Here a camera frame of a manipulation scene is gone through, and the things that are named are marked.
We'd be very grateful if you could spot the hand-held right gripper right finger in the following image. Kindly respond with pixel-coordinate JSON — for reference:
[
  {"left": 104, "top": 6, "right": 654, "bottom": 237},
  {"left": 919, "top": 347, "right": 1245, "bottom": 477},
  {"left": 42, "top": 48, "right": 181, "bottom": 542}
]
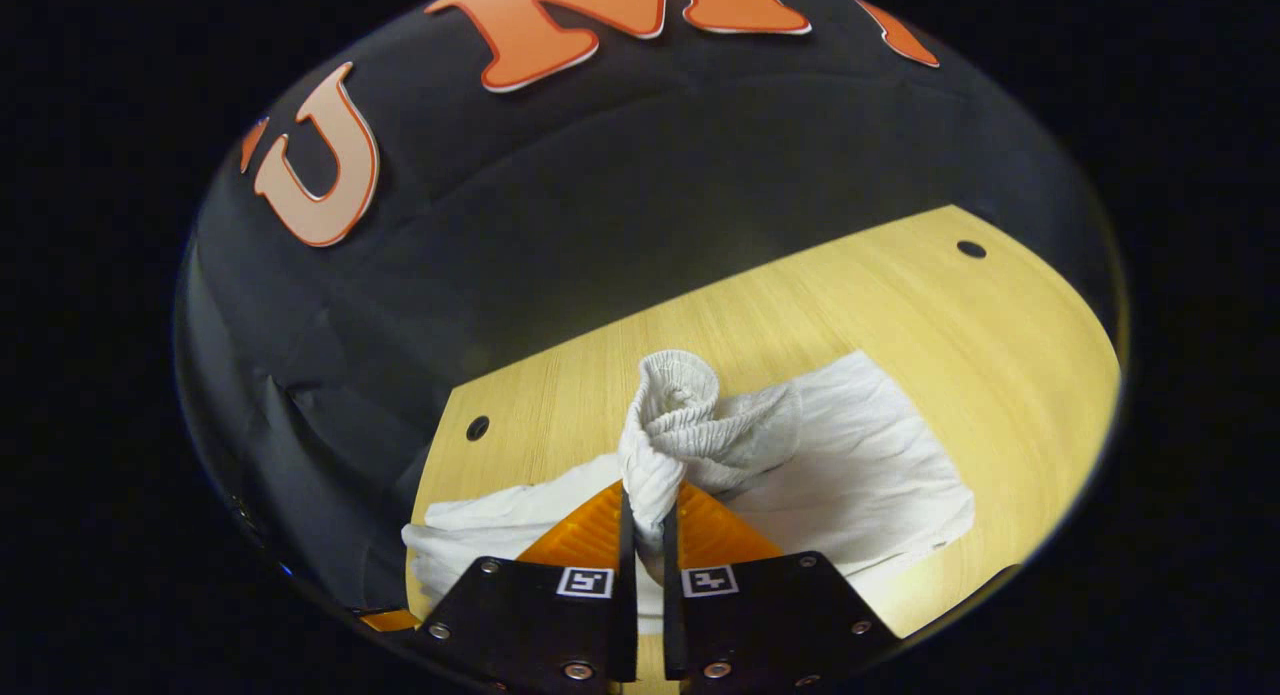
[{"left": 662, "top": 481, "right": 901, "bottom": 686}]

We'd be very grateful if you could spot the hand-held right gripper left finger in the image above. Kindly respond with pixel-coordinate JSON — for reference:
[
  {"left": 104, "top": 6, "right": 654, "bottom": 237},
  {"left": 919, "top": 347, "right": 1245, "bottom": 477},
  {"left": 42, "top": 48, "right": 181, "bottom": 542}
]
[{"left": 415, "top": 480, "right": 638, "bottom": 691}]

